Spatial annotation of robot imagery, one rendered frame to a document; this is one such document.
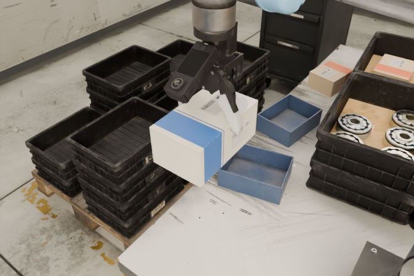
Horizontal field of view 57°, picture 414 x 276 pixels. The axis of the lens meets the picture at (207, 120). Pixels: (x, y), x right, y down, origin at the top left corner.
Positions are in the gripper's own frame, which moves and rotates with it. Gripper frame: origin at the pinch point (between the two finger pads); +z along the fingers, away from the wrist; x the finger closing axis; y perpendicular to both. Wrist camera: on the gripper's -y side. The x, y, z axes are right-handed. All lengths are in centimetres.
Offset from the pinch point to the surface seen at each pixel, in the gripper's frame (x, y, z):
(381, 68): -15, 87, 20
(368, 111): -18, 69, 28
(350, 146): -21.6, 35.6, 19.3
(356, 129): -19, 52, 25
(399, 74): -21, 86, 20
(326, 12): 40, 179, 38
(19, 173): 147, 15, 111
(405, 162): -35, 37, 18
